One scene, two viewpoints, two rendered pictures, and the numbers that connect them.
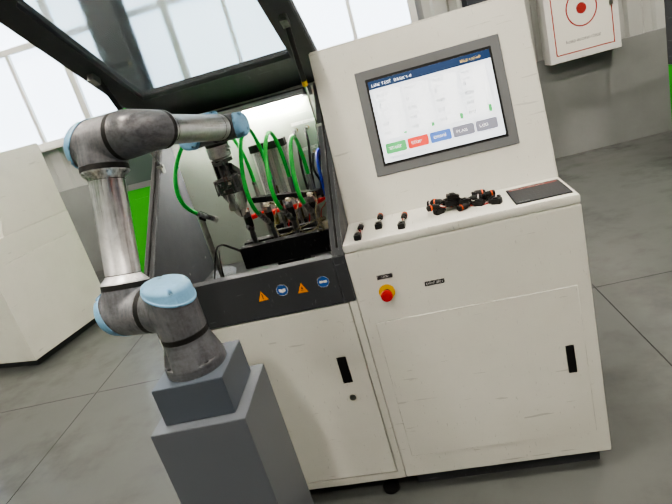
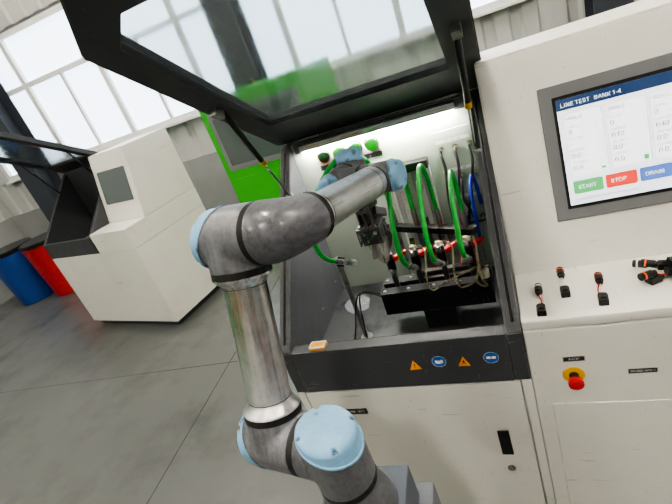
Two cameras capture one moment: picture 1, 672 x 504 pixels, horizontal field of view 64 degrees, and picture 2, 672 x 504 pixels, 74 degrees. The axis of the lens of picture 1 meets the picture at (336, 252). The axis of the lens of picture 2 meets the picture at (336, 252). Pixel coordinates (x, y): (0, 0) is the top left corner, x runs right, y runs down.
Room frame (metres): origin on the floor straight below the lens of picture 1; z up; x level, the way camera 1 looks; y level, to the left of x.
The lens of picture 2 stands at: (0.63, 0.15, 1.72)
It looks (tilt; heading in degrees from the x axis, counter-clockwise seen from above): 24 degrees down; 12
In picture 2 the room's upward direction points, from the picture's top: 21 degrees counter-clockwise
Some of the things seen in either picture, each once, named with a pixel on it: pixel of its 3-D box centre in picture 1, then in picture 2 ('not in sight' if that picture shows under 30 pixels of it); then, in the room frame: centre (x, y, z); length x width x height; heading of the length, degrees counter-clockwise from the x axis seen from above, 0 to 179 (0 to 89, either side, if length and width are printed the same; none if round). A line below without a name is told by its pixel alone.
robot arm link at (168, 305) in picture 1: (171, 305); (332, 449); (1.22, 0.42, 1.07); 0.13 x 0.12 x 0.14; 66
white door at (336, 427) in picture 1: (284, 406); (430, 463); (1.64, 0.32, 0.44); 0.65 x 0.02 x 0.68; 79
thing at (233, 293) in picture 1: (248, 296); (396, 361); (1.65, 0.32, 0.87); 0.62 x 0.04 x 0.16; 79
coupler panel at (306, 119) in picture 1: (312, 152); (460, 174); (2.10, -0.02, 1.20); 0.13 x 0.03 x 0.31; 79
